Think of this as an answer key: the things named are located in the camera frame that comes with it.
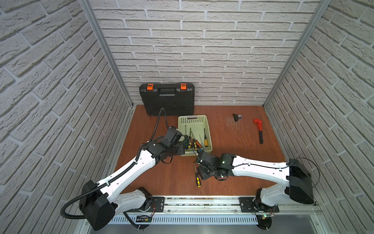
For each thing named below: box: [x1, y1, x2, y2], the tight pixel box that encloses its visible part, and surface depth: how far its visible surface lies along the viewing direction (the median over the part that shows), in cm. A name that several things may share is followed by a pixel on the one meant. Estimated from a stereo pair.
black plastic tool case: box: [139, 82, 195, 117], surface depth 95 cm
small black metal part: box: [231, 113, 243, 122], surface depth 114 cm
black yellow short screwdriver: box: [192, 138, 198, 151], surface depth 96 cm
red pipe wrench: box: [253, 118, 264, 144], surface depth 108 cm
